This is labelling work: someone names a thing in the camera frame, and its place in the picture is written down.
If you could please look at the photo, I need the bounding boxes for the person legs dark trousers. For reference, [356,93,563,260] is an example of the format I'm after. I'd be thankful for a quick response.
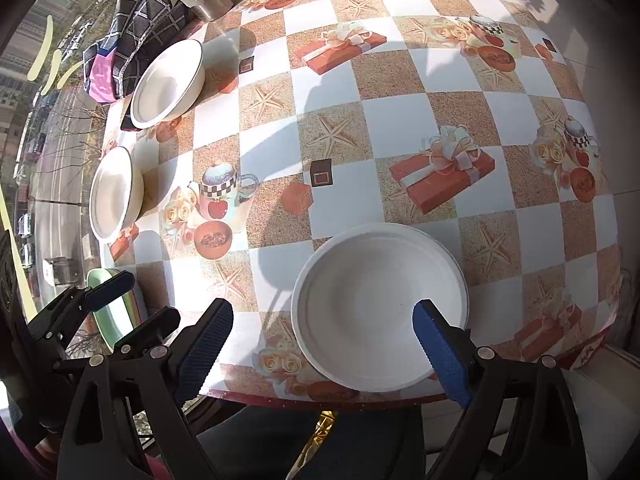
[198,405,425,479]

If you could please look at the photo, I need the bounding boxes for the large white paper plate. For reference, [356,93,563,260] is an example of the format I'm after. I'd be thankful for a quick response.
[291,223,469,392]

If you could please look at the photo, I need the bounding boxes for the green square plastic plate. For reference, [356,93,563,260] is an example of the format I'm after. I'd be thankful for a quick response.
[92,284,148,351]

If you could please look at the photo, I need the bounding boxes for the white paper bowl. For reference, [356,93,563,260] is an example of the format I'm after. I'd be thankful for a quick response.
[130,39,205,129]
[89,146,144,243]

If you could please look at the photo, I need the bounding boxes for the checkered patterned tablecloth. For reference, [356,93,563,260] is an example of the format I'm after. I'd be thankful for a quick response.
[100,0,622,404]

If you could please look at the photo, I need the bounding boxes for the black checkered cloth bag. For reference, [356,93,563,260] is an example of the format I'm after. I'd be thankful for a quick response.
[82,0,194,104]

